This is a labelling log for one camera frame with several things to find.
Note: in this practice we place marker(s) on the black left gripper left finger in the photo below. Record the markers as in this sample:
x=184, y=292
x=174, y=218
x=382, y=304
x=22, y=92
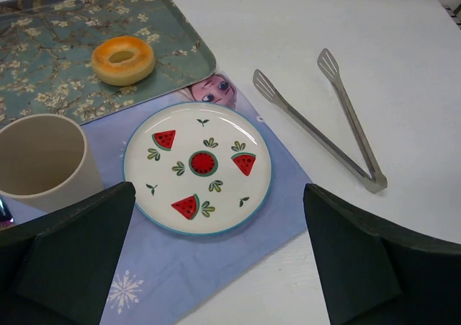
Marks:
x=58, y=268

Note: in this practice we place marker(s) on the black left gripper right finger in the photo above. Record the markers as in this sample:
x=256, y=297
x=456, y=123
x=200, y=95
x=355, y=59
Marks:
x=373, y=271

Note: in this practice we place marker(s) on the orange bagel bread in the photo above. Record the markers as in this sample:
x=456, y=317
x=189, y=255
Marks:
x=122, y=61

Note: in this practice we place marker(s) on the iridescent fork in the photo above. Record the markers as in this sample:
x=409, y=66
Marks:
x=6, y=218

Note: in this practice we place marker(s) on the beige cup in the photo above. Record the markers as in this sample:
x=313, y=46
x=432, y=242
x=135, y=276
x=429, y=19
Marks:
x=46, y=163

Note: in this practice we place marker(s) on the watermelon pattern white plate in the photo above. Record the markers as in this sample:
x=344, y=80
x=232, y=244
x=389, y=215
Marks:
x=198, y=169

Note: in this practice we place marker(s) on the floral teal serving tray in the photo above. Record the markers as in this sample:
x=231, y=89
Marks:
x=46, y=48

